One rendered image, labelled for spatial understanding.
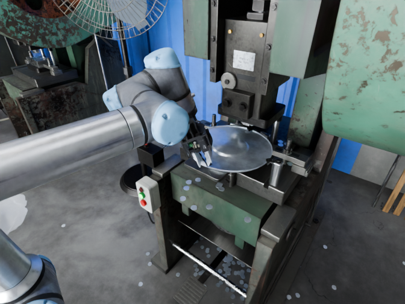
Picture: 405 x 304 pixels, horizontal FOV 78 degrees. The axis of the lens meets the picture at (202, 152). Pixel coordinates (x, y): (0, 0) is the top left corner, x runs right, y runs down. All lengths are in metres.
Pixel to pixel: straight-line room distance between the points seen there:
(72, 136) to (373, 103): 0.44
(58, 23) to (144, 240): 1.38
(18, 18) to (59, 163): 1.44
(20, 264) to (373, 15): 0.77
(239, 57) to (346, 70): 0.45
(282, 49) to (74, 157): 0.53
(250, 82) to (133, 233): 1.17
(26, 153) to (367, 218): 1.87
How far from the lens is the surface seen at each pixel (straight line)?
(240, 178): 0.90
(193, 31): 0.84
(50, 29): 1.85
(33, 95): 2.08
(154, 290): 1.43
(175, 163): 1.04
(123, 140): 0.43
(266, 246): 0.81
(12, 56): 3.85
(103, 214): 1.81
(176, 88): 0.60
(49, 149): 0.41
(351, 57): 0.40
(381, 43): 0.39
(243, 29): 0.79
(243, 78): 0.81
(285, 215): 0.87
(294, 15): 0.68
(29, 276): 0.75
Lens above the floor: 1.26
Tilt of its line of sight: 34 degrees down
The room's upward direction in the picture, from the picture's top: straight up
